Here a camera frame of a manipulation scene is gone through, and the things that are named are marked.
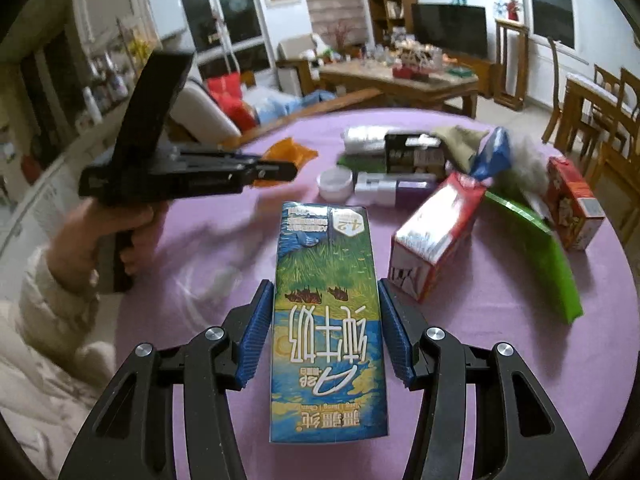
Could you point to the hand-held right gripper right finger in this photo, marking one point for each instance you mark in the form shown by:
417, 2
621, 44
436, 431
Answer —
396, 340

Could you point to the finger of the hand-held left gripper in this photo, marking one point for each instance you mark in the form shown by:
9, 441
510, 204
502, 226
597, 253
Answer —
275, 171

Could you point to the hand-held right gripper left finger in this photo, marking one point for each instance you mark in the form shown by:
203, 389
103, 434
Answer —
254, 337

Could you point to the orange plastic wrapper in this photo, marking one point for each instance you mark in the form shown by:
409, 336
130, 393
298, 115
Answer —
292, 152

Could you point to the blue green milk carton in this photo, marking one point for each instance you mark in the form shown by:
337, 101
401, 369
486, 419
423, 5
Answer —
327, 310

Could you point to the blue plastic wrapper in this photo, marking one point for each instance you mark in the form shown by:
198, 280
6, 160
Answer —
492, 155

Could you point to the person's left forearm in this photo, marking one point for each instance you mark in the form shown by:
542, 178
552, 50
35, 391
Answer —
45, 350

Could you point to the person's left hand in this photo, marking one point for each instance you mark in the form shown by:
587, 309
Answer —
80, 240

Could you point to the wooden sofa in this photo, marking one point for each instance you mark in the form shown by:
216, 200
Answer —
200, 110

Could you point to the white round jar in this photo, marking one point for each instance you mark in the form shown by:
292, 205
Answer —
336, 185

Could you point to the blue plastic bag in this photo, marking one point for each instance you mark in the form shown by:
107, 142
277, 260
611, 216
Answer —
290, 105

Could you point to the red bag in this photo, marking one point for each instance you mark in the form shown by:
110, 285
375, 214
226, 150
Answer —
232, 100

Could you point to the purple tablecloth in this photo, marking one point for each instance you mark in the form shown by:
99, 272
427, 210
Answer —
200, 260

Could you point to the red white box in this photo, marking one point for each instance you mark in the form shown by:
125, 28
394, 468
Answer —
435, 240

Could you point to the white armchair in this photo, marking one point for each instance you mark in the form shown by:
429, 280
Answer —
300, 60

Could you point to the purple white box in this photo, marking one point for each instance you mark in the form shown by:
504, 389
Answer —
390, 189

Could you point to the glass balcony door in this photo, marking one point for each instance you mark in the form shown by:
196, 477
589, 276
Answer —
225, 25

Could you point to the dark printed box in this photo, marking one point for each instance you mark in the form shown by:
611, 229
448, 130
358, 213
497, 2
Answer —
415, 155

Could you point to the wooden coffee table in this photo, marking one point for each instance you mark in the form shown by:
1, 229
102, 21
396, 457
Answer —
400, 87

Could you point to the flower decoration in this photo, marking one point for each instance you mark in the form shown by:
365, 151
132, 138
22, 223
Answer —
417, 60

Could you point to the olive cloth pouch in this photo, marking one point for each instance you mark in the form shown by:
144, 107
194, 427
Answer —
460, 147

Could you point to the wooden bookshelf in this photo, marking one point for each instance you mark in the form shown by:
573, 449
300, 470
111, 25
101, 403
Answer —
390, 5

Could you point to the white fluffy tissue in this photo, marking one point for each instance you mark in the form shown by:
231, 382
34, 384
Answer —
525, 165

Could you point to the wooden television stand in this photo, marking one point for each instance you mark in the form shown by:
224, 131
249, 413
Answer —
472, 72

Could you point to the red snack box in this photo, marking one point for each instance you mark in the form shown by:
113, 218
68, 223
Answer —
572, 205

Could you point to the black television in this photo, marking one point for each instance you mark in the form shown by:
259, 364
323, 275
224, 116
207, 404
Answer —
450, 30

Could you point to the tall wooden stand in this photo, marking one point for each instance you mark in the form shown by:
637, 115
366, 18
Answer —
510, 65

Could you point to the wooden dining chair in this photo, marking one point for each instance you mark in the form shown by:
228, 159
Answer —
557, 95
612, 105

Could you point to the wooden dining table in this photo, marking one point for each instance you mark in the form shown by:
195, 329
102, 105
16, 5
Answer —
585, 95

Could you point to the dark window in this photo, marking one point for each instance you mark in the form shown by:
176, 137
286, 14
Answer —
550, 5

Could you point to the red wall decoration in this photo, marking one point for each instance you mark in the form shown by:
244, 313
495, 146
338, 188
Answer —
512, 10

